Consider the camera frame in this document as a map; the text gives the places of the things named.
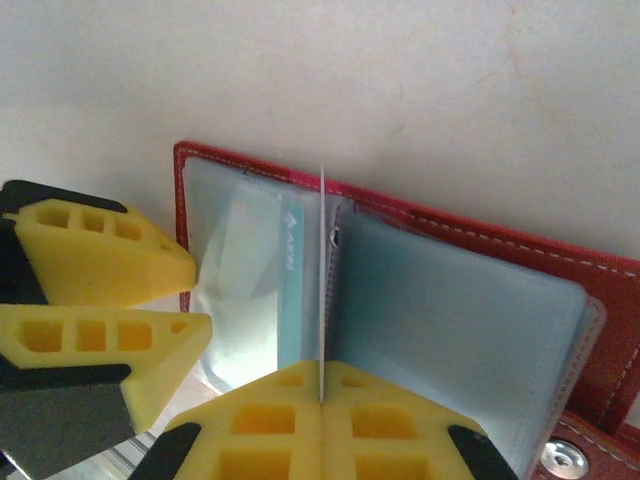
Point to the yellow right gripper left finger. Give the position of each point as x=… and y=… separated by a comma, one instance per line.
x=260, y=430

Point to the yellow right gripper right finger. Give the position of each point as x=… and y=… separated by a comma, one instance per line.
x=390, y=430

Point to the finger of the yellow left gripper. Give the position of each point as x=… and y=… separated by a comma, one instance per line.
x=100, y=340
x=100, y=260

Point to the teal credit card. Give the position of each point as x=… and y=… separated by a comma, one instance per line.
x=322, y=280
x=295, y=280

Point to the red leather card holder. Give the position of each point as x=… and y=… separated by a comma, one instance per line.
x=525, y=250

